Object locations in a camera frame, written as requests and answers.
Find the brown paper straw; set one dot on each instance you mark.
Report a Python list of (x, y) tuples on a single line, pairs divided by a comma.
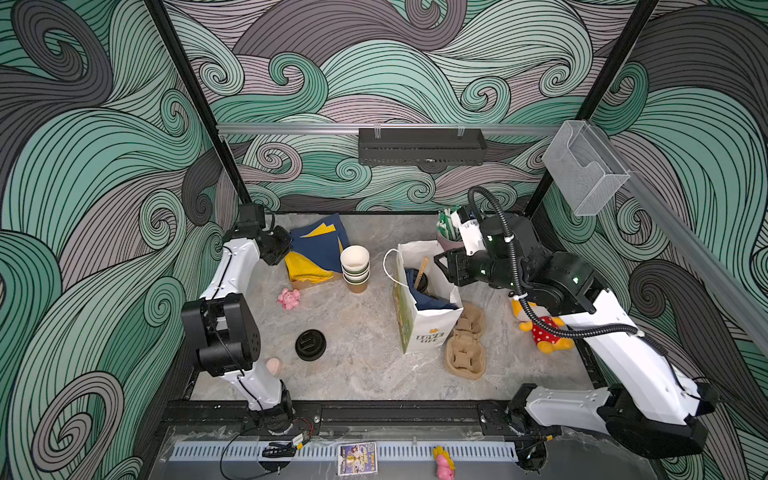
[(420, 274)]

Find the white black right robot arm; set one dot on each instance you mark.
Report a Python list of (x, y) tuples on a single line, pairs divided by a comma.
[(654, 410)]

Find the pink metal straw bucket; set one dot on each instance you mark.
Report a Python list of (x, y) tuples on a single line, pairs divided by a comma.
[(448, 244)]

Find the pink yellow small toy figure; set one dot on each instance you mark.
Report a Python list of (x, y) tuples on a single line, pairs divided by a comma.
[(445, 468)]

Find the brown cardboard napkin box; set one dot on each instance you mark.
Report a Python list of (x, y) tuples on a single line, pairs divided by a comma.
[(306, 284)]

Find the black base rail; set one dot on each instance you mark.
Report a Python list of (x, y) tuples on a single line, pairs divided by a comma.
[(487, 417)]

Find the yellow plush doll red dress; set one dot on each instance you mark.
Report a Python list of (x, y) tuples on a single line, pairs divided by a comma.
[(546, 342)]

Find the aluminium wall rail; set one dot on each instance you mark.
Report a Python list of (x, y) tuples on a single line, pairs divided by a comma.
[(304, 128)]

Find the brown pulp cup carrier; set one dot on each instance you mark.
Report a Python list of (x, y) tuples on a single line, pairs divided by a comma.
[(465, 355)]

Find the stack of paper cups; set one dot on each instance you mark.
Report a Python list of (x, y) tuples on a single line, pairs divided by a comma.
[(355, 263)]

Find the colourful picture card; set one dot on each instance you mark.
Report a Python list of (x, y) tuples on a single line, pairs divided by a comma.
[(357, 459)]

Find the single navy blue napkin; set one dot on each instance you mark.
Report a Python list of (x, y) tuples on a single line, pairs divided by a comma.
[(424, 300)]

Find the navy blue napkin stack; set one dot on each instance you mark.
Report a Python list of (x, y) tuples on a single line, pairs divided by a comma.
[(322, 242)]

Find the black wall shelf tray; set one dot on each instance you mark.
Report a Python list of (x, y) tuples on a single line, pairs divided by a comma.
[(432, 148)]

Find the yellow napkin stack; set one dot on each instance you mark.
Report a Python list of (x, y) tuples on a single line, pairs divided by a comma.
[(299, 268)]

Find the green white wrapped straws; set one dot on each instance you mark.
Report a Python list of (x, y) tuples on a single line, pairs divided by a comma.
[(446, 226)]

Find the pink plush toy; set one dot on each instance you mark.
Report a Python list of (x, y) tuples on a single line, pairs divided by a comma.
[(289, 299)]

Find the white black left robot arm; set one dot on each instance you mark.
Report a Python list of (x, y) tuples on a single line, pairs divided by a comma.
[(220, 329)]

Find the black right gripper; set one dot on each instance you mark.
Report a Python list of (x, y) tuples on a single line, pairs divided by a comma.
[(462, 265)]

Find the clear acrylic wall holder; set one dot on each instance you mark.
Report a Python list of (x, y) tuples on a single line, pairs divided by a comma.
[(585, 166)]

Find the pink oval soap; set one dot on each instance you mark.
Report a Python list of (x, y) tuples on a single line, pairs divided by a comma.
[(274, 366)]

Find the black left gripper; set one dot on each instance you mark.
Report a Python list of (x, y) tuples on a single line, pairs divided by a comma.
[(284, 244)]

